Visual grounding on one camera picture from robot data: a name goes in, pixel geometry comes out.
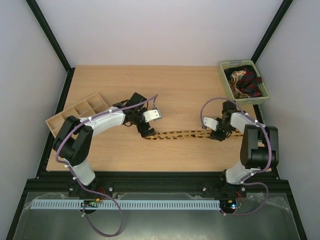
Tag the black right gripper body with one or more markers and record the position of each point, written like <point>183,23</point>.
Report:
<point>218,132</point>

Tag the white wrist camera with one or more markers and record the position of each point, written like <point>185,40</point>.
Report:
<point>208,122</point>
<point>152,115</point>

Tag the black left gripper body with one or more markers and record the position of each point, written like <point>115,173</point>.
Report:
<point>141,129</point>

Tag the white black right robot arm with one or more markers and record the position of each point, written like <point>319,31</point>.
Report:
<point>259,149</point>

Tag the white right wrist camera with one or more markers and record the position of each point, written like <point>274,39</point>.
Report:
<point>208,122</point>

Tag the green perforated plastic basket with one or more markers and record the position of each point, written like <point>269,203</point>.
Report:
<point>225,70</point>

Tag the light blue slotted cable duct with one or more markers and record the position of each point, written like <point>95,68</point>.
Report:
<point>72,204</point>

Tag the black aluminium frame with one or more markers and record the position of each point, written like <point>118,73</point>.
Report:
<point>155,182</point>

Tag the floral patterned tie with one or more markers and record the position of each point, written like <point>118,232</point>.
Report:
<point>237,76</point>

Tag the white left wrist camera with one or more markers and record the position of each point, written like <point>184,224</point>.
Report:
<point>152,115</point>

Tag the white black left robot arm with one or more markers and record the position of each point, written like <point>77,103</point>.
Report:
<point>73,141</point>

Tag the yellow beetle print tie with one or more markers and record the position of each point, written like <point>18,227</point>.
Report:
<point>189,134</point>

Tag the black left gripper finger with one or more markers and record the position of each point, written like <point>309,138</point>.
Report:
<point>151,131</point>
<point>144,135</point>

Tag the wooden compartment tray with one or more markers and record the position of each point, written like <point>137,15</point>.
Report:
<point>90,106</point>

